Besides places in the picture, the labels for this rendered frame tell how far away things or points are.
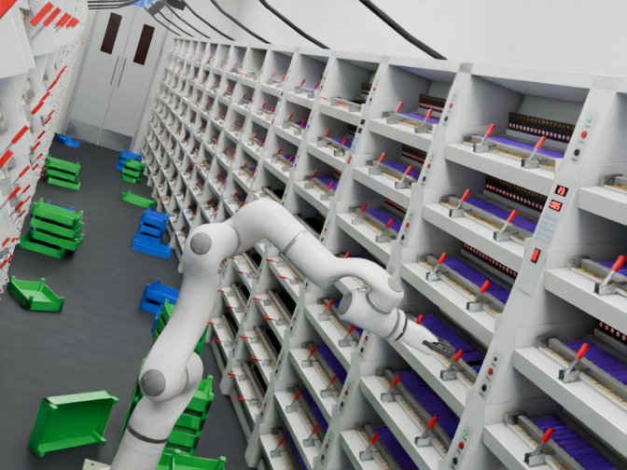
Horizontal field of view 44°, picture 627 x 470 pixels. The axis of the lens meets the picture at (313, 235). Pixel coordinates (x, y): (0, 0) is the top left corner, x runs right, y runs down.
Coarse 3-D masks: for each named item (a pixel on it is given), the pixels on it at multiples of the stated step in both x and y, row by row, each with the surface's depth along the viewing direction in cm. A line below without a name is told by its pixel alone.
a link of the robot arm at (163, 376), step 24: (192, 240) 196; (216, 240) 196; (192, 264) 198; (216, 264) 198; (192, 288) 203; (216, 288) 205; (192, 312) 203; (168, 336) 204; (192, 336) 204; (168, 360) 201; (144, 384) 201; (168, 384) 200
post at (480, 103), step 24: (480, 96) 238; (504, 96) 240; (456, 120) 238; (480, 120) 240; (504, 120) 242; (432, 144) 247; (432, 168) 242; (456, 168) 242; (480, 192) 246; (408, 240) 245; (432, 240) 246; (456, 240) 248; (408, 288) 248; (360, 360) 254; (336, 408) 262; (360, 408) 254; (336, 432) 257; (336, 456) 256
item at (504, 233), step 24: (432, 192) 241; (456, 192) 243; (504, 192) 231; (528, 192) 217; (432, 216) 235; (456, 216) 225; (480, 216) 222; (504, 216) 217; (528, 216) 215; (480, 240) 206; (504, 240) 200; (528, 240) 184; (504, 264) 195
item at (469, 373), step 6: (408, 318) 245; (414, 318) 243; (420, 324) 238; (438, 354) 220; (444, 360) 216; (450, 360) 217; (462, 360) 212; (456, 366) 213; (462, 366) 209; (468, 366) 208; (462, 372) 210; (468, 372) 206; (474, 372) 205; (468, 378) 206; (474, 378) 203
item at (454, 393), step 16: (400, 304) 248; (416, 304) 250; (432, 304) 251; (400, 352) 233; (416, 352) 223; (416, 368) 221; (432, 368) 213; (432, 384) 211; (448, 384) 204; (448, 400) 201; (464, 400) 195
